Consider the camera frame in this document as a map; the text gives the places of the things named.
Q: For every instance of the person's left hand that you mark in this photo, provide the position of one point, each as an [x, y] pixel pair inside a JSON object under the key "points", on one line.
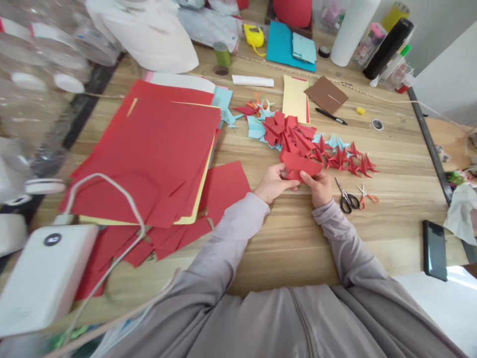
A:
{"points": [[270, 184]]}

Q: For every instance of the person's right hand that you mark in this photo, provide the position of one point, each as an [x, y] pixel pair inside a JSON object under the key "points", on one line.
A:
{"points": [[321, 190]]}

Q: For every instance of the person's right thumb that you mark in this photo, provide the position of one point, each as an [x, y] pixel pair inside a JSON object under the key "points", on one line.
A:
{"points": [[306, 179]]}

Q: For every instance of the person's right fingers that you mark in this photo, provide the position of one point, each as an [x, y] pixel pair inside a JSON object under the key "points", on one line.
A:
{"points": [[324, 178]]}

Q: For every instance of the person's left fingers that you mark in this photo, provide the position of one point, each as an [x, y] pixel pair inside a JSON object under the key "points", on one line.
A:
{"points": [[292, 185]]}

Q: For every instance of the person's left thumb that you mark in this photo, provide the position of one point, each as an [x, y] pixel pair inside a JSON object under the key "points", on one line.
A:
{"points": [[284, 169]]}

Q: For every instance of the red paper piece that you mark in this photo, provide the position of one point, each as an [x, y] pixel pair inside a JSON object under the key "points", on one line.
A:
{"points": [[298, 164]]}

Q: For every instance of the row of red paper cranes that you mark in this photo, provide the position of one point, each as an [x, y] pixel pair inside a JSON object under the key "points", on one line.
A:
{"points": [[348, 158]]}

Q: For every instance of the pile of red origami shapes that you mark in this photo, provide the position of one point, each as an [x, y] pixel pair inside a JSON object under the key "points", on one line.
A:
{"points": [[285, 130]]}

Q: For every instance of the pile of light blue cranes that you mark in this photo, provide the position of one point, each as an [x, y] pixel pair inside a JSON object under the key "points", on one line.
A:
{"points": [[255, 126]]}

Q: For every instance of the black marker pen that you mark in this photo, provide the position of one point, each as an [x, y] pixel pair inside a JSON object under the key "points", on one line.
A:
{"points": [[331, 116]]}

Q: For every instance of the pale yellow paper sheet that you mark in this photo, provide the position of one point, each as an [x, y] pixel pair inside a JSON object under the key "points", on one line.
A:
{"points": [[292, 98]]}

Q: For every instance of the orange paper crane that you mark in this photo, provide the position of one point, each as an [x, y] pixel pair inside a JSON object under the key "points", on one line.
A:
{"points": [[258, 101]]}

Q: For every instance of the small yellow block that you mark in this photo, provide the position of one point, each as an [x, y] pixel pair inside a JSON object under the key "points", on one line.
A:
{"points": [[360, 110]]}

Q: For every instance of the brown paper sheet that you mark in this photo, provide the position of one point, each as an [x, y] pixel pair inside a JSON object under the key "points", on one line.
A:
{"points": [[326, 95]]}

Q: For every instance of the light blue paper sheet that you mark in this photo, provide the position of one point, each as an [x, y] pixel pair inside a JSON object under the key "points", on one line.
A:
{"points": [[223, 102]]}

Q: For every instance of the small white paper roll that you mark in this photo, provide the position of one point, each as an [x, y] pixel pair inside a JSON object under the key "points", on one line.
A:
{"points": [[252, 80]]}

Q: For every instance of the teal paper sheets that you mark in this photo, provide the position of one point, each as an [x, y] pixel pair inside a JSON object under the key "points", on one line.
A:
{"points": [[285, 48]]}

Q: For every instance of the heap of red paper scraps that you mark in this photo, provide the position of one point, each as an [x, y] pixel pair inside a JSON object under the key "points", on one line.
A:
{"points": [[179, 231]]}

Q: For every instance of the small red-capped bottle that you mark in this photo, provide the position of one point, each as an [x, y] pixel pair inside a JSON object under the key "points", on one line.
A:
{"points": [[404, 84]]}

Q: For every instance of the black tape roll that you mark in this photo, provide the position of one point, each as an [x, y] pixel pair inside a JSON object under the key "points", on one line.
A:
{"points": [[324, 52]]}

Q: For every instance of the green glitter tube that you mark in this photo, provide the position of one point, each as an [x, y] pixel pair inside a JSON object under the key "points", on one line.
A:
{"points": [[222, 56]]}

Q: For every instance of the black smartphone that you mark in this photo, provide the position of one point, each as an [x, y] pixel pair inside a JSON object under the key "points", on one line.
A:
{"points": [[434, 250]]}

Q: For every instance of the white glue bottle green cap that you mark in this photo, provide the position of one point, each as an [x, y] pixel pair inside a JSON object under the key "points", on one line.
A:
{"points": [[393, 65]]}

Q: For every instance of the stack of red paper sheets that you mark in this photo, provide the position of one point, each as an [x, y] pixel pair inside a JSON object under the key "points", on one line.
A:
{"points": [[149, 156]]}

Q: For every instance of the yellow tape measure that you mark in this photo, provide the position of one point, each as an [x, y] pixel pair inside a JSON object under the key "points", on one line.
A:
{"points": [[254, 35]]}

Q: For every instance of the person's body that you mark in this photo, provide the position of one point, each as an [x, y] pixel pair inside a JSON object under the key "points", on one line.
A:
{"points": [[283, 324]]}

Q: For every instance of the pink packaged item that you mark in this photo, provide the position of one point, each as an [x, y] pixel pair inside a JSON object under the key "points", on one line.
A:
{"points": [[369, 44]]}

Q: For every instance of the white crumpled plastic bag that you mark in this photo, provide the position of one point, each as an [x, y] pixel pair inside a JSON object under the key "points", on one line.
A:
{"points": [[462, 212]]}

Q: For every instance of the tall black bottle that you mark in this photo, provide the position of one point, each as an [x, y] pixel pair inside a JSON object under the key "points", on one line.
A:
{"points": [[389, 48]]}

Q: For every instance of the large white paper roll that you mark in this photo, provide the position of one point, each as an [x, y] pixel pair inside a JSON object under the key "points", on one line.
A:
{"points": [[352, 33]]}

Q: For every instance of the red cap-shaped object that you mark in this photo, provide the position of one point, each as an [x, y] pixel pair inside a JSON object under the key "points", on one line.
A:
{"points": [[292, 13]]}

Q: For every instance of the yellow tube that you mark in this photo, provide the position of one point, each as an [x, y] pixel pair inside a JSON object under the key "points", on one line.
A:
{"points": [[395, 15]]}

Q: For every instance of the white fabric form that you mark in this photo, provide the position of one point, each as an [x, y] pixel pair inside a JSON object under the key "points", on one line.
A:
{"points": [[149, 37]]}

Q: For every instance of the cluster of clear plastic bottles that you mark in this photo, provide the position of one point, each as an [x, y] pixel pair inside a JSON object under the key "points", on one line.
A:
{"points": [[41, 74]]}

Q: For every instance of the white box-shaped device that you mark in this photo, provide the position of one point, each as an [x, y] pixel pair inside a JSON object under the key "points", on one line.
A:
{"points": [[44, 279]]}

